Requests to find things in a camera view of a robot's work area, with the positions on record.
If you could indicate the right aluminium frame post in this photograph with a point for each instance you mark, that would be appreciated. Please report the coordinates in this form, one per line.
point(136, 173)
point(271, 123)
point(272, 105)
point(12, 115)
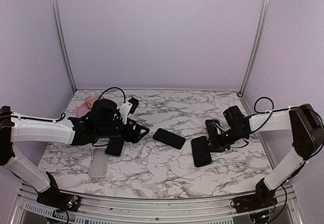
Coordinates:
point(256, 45)

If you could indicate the front aluminium rail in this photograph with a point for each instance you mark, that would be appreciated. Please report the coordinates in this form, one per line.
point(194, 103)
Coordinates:
point(103, 209)

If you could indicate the clear magsafe phone case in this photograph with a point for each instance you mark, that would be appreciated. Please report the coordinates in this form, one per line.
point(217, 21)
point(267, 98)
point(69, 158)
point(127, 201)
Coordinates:
point(134, 151)

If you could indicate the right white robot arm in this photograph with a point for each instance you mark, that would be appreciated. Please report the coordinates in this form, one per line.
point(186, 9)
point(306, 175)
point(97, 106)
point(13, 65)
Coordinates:
point(297, 130)

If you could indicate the patterned red bowl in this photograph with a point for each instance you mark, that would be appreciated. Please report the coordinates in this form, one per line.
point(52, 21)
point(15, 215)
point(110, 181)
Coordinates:
point(89, 101)

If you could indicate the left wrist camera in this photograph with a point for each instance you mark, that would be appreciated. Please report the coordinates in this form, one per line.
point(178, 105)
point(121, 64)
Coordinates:
point(127, 108)

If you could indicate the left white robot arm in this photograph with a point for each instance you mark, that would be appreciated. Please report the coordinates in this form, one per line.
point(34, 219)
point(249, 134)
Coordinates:
point(20, 128)

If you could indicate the aluminium frame post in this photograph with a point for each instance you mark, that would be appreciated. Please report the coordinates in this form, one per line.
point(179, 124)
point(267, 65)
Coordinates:
point(62, 44)
point(256, 45)

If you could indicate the pink plate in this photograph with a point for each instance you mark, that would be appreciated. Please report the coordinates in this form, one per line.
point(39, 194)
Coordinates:
point(82, 110)

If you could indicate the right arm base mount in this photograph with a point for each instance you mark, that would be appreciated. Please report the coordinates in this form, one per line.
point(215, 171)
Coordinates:
point(262, 198)

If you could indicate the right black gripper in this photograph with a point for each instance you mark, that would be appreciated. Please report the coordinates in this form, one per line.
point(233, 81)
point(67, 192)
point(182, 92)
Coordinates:
point(216, 145)

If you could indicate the left aluminium frame post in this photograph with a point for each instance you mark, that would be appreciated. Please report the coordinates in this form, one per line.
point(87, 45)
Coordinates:
point(62, 44)

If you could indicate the phone with white edge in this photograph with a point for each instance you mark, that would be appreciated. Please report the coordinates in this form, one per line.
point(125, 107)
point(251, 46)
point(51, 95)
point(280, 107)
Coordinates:
point(115, 147)

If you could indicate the grey silicone phone case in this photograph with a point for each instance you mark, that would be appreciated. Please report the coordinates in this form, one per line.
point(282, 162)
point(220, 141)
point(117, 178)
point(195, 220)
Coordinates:
point(98, 164)

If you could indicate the black phone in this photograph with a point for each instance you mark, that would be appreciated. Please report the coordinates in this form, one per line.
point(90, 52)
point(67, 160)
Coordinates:
point(169, 138)
point(200, 152)

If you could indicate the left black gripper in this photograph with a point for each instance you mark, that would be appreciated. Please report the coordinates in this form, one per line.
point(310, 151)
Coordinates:
point(135, 138)

